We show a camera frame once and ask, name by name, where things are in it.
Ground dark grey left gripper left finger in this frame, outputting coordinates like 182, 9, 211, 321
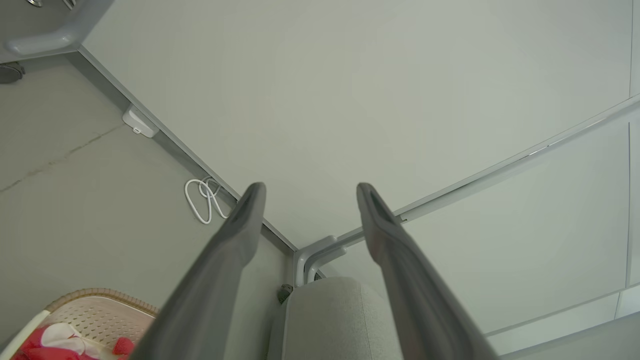
129, 182, 267, 360

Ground white coiled power cable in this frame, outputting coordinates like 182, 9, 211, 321
184, 176, 234, 225

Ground grey fabric sofa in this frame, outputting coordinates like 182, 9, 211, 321
267, 276, 406, 360

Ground cream perforated laundry basket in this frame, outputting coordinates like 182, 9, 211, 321
0, 288, 161, 360

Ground white power strip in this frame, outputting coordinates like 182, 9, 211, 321
122, 104, 160, 139

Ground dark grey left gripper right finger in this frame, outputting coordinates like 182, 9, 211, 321
356, 182, 501, 360

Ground red white striped garment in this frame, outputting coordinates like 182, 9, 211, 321
12, 322, 136, 360

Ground white partition panel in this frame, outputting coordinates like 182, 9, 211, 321
80, 0, 640, 251
320, 97, 640, 346

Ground grey partition leg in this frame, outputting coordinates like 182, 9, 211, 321
306, 245, 349, 284
5, 0, 116, 56
294, 235, 341, 288

